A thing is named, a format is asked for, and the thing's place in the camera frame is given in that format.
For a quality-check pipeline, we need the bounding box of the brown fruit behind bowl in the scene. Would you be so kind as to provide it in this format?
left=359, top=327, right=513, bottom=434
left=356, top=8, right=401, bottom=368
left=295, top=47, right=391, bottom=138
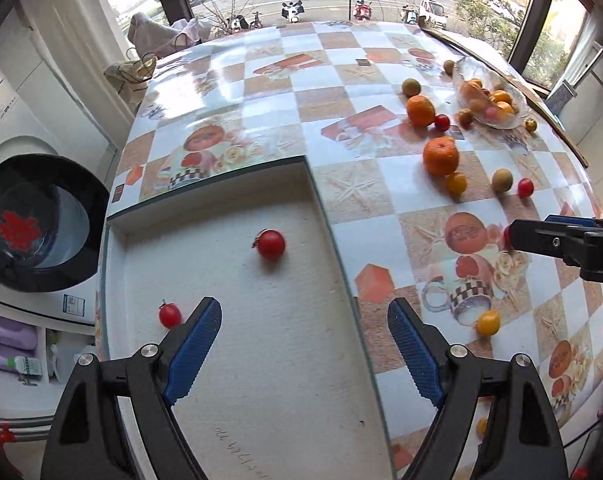
left=443, top=60, right=455, bottom=76

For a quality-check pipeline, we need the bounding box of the upper orange tangerine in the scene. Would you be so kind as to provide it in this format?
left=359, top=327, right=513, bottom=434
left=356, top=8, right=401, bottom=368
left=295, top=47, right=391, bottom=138
left=407, top=94, right=436, bottom=128

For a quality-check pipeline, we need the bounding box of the orange tangerine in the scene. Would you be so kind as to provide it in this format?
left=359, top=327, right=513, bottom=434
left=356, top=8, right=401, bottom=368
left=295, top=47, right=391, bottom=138
left=407, top=94, right=436, bottom=128
left=422, top=136, right=460, bottom=177

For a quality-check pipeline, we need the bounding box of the white shallow tray box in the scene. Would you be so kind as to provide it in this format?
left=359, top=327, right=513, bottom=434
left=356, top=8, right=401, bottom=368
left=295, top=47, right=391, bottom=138
left=99, top=157, right=393, bottom=479

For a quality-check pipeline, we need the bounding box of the brown fruit near bowl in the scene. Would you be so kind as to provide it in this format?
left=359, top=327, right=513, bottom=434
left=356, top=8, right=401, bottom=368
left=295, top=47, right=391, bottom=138
left=458, top=108, right=474, bottom=129

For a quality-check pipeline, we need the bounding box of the red tomato beside tangerine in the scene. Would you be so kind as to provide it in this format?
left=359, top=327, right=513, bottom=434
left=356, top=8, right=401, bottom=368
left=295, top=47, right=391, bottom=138
left=434, top=114, right=450, bottom=132

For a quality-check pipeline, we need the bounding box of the yellow cherry tomato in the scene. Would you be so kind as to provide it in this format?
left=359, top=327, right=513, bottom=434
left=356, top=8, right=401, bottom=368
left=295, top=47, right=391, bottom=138
left=476, top=309, right=501, bottom=337

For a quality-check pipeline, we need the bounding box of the lower orange tangerine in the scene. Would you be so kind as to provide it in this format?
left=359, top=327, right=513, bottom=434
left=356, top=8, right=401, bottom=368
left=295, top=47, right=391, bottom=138
left=422, top=136, right=460, bottom=177

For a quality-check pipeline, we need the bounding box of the clear glass fruit bowl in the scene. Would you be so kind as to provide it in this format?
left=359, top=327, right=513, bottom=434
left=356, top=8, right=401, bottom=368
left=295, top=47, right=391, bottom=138
left=452, top=56, right=529, bottom=130

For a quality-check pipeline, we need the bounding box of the purple detergent bottle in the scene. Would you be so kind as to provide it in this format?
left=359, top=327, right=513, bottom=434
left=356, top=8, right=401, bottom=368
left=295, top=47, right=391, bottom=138
left=0, top=316, right=38, bottom=351

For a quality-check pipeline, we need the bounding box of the yellow tomato beside tangerine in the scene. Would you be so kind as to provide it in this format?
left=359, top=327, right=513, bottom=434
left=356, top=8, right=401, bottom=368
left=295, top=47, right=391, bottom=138
left=445, top=171, right=467, bottom=197

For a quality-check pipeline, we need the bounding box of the large red cherry tomato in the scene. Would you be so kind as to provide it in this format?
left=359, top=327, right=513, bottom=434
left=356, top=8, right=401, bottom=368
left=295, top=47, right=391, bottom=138
left=252, top=229, right=286, bottom=261

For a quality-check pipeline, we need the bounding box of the small red cherry tomato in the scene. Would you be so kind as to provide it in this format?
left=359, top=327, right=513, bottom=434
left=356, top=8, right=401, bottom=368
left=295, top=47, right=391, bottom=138
left=158, top=301, right=182, bottom=330

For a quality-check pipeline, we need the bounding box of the small yellow fruit by bowl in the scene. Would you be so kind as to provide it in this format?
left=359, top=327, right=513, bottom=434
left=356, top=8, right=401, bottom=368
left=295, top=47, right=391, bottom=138
left=524, top=118, right=537, bottom=133

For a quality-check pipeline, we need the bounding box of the green kiwi far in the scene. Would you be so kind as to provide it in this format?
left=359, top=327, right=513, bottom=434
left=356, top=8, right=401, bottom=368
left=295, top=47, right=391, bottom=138
left=401, top=78, right=422, bottom=99

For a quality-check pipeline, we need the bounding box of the patterned tablecloth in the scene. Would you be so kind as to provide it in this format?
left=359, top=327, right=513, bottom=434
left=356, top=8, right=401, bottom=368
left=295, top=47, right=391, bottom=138
left=93, top=20, right=603, bottom=480

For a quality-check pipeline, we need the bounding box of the green kiwi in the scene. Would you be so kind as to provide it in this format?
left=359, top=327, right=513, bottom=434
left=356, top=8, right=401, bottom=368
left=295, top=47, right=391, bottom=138
left=491, top=168, right=514, bottom=194
left=401, top=78, right=422, bottom=99

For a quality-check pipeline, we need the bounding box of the green kiwi near front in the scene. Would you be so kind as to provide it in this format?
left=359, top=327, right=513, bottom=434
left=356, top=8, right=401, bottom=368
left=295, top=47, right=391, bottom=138
left=491, top=168, right=514, bottom=194

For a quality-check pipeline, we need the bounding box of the white washing machine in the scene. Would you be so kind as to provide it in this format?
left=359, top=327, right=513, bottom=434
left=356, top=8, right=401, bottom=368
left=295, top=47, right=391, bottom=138
left=0, top=70, right=108, bottom=334

